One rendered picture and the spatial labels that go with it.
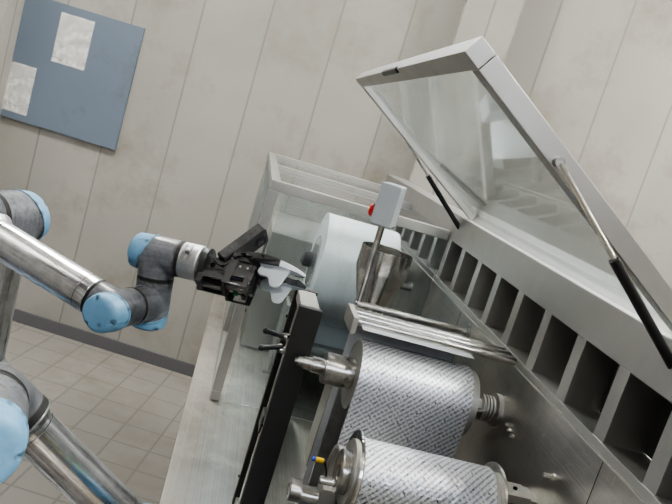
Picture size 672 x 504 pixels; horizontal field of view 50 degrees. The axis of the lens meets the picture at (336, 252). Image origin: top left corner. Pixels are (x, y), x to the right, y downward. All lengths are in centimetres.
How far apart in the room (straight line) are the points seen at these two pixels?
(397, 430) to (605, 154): 331
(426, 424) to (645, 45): 350
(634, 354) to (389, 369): 47
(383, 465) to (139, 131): 363
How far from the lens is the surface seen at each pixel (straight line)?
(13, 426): 106
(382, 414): 143
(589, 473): 123
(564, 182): 99
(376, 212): 167
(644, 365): 116
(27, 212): 168
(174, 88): 455
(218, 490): 181
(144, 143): 460
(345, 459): 124
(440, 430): 147
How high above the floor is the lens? 180
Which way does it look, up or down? 10 degrees down
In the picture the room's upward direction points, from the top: 17 degrees clockwise
